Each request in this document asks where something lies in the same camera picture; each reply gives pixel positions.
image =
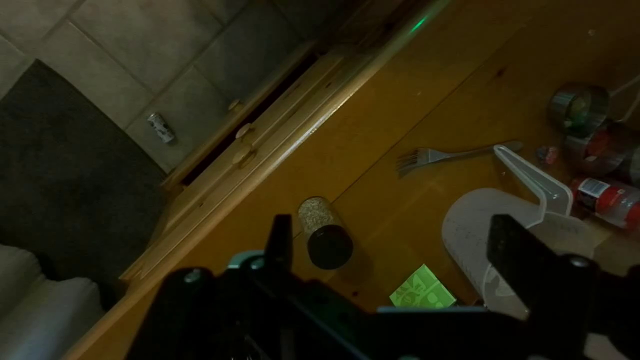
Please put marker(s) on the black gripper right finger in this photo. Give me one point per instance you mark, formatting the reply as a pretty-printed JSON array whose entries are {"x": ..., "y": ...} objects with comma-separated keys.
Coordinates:
[{"x": 522, "y": 260}]

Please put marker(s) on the medium steel measuring cup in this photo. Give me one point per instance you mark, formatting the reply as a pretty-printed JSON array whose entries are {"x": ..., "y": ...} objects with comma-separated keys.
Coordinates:
[{"x": 601, "y": 148}]

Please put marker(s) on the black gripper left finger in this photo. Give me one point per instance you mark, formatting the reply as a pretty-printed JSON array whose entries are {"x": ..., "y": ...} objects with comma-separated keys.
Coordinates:
[{"x": 281, "y": 237}]

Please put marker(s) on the clear plastic measuring jug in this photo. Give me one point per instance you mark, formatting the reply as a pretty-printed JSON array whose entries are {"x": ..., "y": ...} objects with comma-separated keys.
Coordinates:
[{"x": 472, "y": 231}]

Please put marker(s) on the wooden dresser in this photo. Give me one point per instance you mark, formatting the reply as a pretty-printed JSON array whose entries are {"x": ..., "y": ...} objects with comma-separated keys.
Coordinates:
[{"x": 412, "y": 93}]

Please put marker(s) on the small grey object on floor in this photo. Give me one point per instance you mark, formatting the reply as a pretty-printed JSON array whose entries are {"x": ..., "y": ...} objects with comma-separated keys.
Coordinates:
[{"x": 160, "y": 126}]

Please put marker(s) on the white cushion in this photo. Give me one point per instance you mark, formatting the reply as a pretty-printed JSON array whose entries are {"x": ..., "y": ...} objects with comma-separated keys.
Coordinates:
[{"x": 41, "y": 317}]

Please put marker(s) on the small steel measuring cup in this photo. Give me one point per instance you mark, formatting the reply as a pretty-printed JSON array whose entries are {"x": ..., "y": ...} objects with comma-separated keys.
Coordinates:
[{"x": 577, "y": 106}]

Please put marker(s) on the silver metal fork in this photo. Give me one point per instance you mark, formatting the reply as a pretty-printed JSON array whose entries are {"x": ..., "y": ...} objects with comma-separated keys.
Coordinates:
[{"x": 427, "y": 159}]

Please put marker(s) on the dark floor mat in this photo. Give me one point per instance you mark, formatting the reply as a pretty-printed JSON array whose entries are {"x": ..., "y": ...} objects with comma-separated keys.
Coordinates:
[{"x": 67, "y": 181}]

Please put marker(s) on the green packet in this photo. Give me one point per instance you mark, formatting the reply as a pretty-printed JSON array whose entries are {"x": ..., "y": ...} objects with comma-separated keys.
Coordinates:
[{"x": 421, "y": 291}]

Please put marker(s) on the red capped spice bottle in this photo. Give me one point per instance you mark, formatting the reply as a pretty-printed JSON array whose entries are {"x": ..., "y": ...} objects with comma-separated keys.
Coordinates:
[{"x": 610, "y": 201}]

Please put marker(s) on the spice jar with black cap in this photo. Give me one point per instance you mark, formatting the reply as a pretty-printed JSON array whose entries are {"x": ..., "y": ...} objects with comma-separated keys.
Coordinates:
[{"x": 325, "y": 233}]

